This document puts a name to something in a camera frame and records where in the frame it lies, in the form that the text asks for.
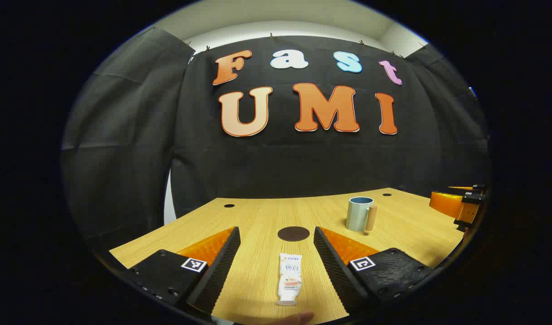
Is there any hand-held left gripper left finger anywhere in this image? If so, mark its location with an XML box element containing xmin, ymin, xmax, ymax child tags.
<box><xmin>124</xmin><ymin>226</ymin><xmax>242</xmax><ymax>316</ymax></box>

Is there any black backdrop cloth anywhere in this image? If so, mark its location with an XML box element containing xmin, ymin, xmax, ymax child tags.
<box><xmin>61</xmin><ymin>26</ymin><xmax>491</xmax><ymax>253</ymax></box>

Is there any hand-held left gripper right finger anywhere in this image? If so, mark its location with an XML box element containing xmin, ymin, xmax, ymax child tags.
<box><xmin>313</xmin><ymin>226</ymin><xmax>435</xmax><ymax>316</ymax></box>

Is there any white toothpaste tube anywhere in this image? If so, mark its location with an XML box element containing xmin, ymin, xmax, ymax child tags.
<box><xmin>276</xmin><ymin>253</ymin><xmax>303</xmax><ymax>306</ymax></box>

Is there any wooden desktop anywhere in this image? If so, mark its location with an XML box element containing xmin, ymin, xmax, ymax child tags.
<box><xmin>109</xmin><ymin>187</ymin><xmax>466</xmax><ymax>325</ymax></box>

